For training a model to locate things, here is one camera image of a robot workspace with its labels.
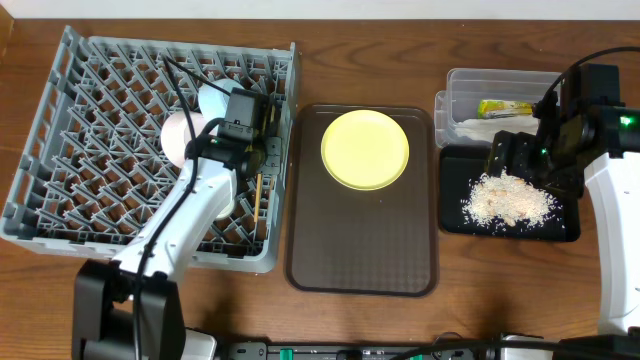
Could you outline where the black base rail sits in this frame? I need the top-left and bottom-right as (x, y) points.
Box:
(214, 332), (639, 360)

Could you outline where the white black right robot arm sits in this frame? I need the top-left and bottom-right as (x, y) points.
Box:
(486, 62), (639, 335)

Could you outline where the wooden chopstick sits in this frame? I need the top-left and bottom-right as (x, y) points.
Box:
(267, 102), (277, 190)
(253, 173), (263, 228)

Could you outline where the white napkin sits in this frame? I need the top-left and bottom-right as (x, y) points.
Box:
(454, 115), (539, 143)

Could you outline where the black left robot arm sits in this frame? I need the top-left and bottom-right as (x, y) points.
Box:
(71, 88), (273, 359)

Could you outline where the grey plastic dish rack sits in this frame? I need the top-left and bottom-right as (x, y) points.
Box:
(1, 28), (299, 273)

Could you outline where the small white cup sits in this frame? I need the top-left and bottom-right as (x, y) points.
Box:
(216, 200), (236, 220)

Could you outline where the pink bowl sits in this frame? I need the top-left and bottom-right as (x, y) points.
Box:
(160, 112), (191, 168)

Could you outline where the pile of white rice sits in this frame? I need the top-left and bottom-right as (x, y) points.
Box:
(461, 170), (561, 230)

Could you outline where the green snack wrapper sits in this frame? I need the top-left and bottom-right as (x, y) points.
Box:
(477, 99), (534, 119)

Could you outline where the yellow round plate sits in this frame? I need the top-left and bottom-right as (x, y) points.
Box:
(320, 110), (410, 191)

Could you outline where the clear plastic bin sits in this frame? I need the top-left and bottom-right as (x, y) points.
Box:
(434, 68), (559, 148)

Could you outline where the black plastic tray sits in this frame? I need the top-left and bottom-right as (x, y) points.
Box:
(439, 145), (581, 243)

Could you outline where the brown serving tray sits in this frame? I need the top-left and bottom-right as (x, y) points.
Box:
(285, 104), (439, 297)

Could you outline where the blue bowl with rice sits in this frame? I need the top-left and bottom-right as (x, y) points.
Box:
(198, 79), (243, 121)

